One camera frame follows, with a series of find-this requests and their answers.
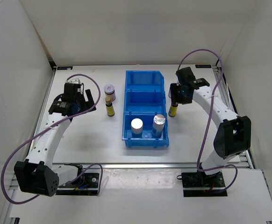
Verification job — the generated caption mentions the left white-lid spice jar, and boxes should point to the left white-lid spice jar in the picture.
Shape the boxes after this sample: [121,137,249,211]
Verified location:
[104,84,116,101]

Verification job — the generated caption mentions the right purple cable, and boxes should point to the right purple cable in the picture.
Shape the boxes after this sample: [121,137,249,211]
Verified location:
[177,49,239,192]

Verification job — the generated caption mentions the left black corner label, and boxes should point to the left black corner label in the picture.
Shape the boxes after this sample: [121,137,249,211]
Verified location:
[57,66,73,70]

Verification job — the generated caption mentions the blue three-compartment plastic bin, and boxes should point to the blue three-compartment plastic bin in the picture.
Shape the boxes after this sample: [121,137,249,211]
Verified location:
[122,70,169,148]

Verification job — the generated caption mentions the right black corner label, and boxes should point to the right black corner label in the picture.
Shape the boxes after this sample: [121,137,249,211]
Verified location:
[195,64,212,69]

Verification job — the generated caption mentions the black corner label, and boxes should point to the black corner label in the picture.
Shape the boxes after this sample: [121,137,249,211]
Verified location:
[195,64,212,69]
[57,66,73,70]

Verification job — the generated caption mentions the small yellow-label bottle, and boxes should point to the small yellow-label bottle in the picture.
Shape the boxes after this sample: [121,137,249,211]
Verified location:
[105,97,115,117]
[168,104,178,117]

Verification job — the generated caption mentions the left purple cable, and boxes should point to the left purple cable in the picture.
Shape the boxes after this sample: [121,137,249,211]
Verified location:
[0,74,103,205]

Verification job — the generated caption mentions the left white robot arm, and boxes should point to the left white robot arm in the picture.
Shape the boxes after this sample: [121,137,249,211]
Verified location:
[14,78,95,196]

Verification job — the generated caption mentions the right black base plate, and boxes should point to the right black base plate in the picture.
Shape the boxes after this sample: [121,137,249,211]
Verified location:
[177,171,228,197]

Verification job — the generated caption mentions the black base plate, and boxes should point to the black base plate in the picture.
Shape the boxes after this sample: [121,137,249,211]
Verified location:
[56,171,100,196]
[177,171,228,197]

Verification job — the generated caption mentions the left aluminium rail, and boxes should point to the left aluminium rail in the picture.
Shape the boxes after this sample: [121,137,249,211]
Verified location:
[24,66,57,158]

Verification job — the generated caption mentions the purple cable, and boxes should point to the purple cable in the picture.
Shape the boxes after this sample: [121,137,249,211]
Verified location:
[177,49,239,192]
[0,74,103,205]

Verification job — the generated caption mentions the silver-top white canister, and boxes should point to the silver-top white canister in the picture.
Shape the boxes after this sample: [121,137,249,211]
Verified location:
[130,118,143,138]
[151,114,166,138]

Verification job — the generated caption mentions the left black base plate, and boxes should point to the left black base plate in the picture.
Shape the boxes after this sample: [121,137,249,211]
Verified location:
[56,171,100,196]

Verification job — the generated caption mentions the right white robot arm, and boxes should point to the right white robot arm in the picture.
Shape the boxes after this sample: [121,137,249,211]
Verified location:
[170,67,251,187]

